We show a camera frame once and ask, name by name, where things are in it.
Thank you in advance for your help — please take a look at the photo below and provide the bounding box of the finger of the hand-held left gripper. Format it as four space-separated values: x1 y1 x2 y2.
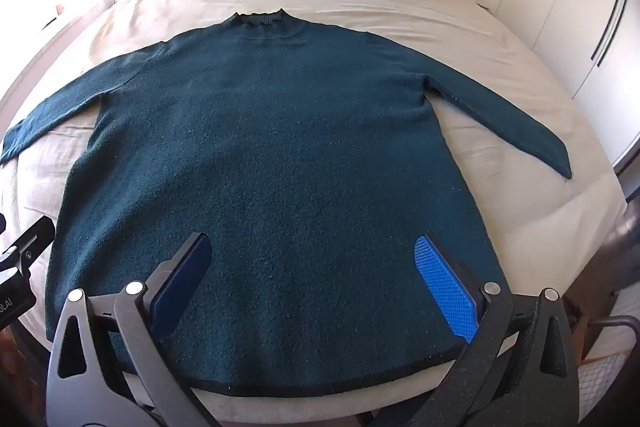
0 216 57 278

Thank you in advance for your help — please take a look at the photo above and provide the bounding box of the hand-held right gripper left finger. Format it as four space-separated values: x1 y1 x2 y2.
44 231 237 427

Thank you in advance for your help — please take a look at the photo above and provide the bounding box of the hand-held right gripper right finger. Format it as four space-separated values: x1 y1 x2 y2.
379 234 582 427

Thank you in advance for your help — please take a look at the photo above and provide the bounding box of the dark teal knit sweater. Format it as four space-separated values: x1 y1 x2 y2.
0 8 573 395

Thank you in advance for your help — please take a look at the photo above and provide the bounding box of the white mesh basket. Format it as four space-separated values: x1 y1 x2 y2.
577 347 629 414

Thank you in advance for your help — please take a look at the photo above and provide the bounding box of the bed with beige bedspread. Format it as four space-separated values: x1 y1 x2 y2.
0 0 630 427

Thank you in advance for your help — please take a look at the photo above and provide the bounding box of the white wardrobe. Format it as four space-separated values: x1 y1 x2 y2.
425 0 640 172

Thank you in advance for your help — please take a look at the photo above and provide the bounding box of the grey metal frame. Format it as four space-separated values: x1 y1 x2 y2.
575 207 640 358

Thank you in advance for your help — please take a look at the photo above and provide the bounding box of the black wardrobe handle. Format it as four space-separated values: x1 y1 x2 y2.
590 0 631 68

